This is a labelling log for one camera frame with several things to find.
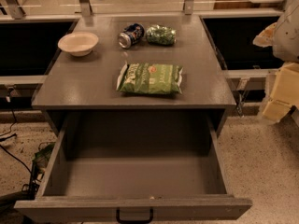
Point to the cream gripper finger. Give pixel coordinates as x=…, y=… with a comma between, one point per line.
x=285, y=93
x=265, y=37

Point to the green jalapeno chip bag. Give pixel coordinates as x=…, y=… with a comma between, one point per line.
x=150, y=78

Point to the small green crumpled bag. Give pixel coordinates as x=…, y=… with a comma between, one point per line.
x=161, y=35

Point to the grey open top drawer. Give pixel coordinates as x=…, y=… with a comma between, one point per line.
x=181, y=177

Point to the green bag on floor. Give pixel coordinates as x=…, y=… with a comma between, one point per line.
x=42, y=157

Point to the blue soda can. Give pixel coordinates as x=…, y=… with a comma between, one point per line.
x=131, y=35

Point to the grey cabinet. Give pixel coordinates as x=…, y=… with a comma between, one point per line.
x=88, y=85

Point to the white ceramic bowl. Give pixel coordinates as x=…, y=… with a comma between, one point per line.
x=78, y=43

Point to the black drawer handle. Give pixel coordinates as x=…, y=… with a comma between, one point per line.
x=134, y=219

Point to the metal railing frame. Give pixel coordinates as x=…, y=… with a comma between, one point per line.
x=22, y=9

